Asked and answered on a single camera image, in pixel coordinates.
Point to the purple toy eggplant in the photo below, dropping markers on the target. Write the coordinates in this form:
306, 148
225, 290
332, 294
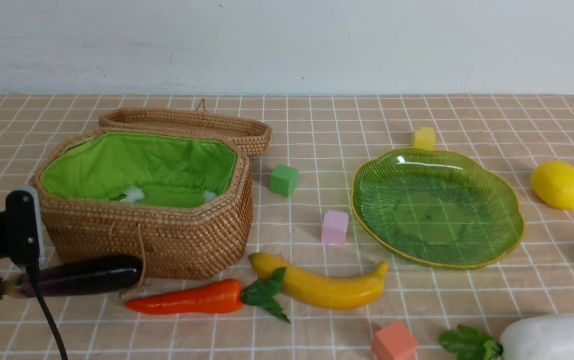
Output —
106, 274

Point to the orange toy carrot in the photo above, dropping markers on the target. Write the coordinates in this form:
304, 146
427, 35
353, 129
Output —
223, 296

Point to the yellow toy banana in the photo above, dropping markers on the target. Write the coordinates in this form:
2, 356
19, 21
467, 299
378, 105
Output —
322, 291

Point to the white toy radish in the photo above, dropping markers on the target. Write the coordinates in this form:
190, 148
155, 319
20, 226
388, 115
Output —
549, 337

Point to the yellow toy lemon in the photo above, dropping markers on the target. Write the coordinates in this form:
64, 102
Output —
553, 182

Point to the woven rattan basket green lining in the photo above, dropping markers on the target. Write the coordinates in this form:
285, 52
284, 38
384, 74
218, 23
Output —
182, 204

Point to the woven rattan basket lid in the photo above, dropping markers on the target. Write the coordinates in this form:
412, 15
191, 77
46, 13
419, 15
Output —
252, 136

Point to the green foam cube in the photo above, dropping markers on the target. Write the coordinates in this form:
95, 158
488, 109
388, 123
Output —
283, 180

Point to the pink foam cube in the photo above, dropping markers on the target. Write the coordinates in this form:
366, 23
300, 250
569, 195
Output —
334, 227

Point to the orange foam cube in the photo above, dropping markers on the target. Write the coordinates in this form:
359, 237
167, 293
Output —
394, 342

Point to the yellow foam cube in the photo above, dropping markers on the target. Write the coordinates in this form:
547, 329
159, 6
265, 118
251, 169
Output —
423, 138

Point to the green glass leaf plate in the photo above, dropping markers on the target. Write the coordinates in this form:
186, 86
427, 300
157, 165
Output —
437, 208

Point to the beige checked tablecloth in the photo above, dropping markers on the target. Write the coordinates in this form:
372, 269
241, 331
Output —
326, 138

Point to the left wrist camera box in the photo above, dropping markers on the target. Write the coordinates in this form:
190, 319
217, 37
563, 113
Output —
24, 227

